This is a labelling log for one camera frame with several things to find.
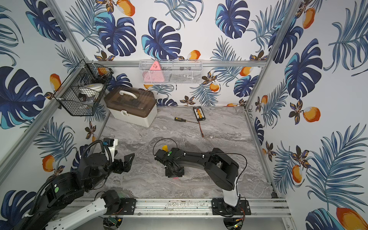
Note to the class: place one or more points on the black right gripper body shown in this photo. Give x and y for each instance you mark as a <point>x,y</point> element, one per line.
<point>174,173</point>

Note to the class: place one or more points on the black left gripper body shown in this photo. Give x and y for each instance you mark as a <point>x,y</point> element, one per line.
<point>120,164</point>

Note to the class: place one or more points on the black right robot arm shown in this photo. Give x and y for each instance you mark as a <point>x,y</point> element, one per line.
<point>219,166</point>

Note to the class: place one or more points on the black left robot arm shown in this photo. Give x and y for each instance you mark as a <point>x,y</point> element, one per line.
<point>96,163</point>

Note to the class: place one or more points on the black yellow screwdriver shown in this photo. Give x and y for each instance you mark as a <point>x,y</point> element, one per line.
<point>178,119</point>

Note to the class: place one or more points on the white box brown lid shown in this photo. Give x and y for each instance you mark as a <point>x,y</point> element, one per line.
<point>132,105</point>

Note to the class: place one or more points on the black board yellow connectors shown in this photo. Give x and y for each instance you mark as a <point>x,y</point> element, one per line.
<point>199,113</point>

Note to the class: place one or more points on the white object in basket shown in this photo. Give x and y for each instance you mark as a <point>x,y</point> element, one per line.
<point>91,89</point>

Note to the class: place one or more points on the pink triangle card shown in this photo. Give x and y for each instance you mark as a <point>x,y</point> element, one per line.
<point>154,74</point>

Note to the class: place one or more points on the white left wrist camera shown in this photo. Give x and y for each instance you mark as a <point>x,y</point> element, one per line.
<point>112,146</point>

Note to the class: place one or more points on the black wire basket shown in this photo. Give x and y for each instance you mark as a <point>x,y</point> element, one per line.
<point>69,96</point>

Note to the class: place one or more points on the clear wall shelf tray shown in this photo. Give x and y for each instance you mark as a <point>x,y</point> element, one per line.
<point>176,71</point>

